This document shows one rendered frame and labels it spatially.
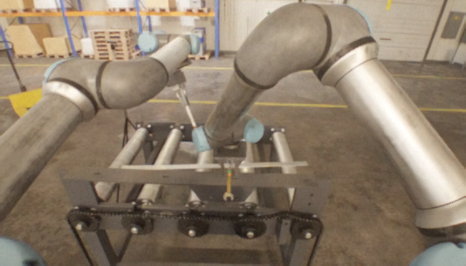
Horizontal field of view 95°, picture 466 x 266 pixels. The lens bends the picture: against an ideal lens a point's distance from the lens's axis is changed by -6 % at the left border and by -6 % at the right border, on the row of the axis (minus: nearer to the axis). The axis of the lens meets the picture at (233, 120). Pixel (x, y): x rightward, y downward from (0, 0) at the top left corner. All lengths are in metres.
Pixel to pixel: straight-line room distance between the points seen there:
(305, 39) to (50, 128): 0.47
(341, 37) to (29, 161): 0.55
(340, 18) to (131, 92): 0.43
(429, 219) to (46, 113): 0.65
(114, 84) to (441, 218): 0.60
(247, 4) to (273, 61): 9.49
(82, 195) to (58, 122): 0.93
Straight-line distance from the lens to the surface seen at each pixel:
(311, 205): 1.29
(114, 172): 1.23
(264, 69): 0.39
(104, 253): 1.74
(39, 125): 0.52
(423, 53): 12.87
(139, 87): 0.55
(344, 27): 0.44
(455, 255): 0.37
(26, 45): 11.63
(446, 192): 0.43
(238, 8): 9.85
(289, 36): 0.37
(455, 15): 13.10
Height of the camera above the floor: 1.89
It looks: 27 degrees down
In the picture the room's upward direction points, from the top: 2 degrees clockwise
